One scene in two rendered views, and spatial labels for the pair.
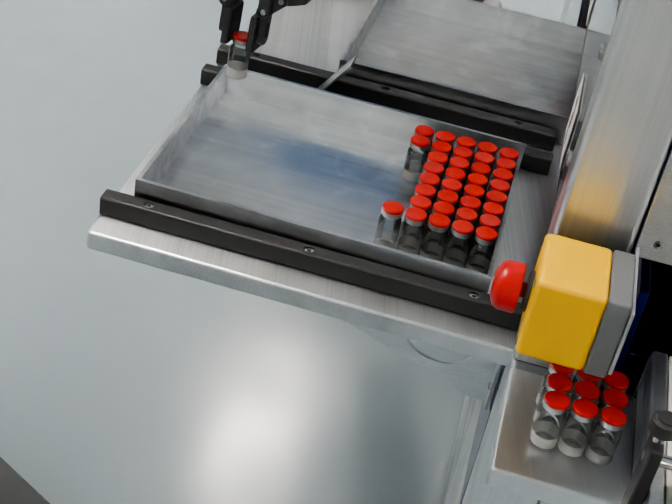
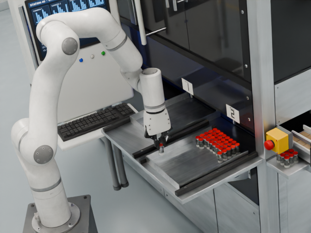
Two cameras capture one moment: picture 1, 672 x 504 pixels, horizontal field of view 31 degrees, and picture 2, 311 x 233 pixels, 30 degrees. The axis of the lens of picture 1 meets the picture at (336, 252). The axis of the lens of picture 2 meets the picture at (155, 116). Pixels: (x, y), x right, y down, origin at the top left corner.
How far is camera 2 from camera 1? 1.55 m
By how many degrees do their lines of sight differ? 29
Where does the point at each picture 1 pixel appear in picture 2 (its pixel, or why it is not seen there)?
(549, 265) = (275, 136)
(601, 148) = (265, 113)
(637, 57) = (265, 95)
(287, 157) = (180, 162)
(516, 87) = (183, 118)
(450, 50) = not seen: hidden behind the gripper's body
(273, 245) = (212, 175)
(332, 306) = (230, 176)
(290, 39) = (133, 143)
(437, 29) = not seen: hidden behind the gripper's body
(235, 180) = (182, 173)
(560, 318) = (283, 143)
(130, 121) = not seen: outside the picture
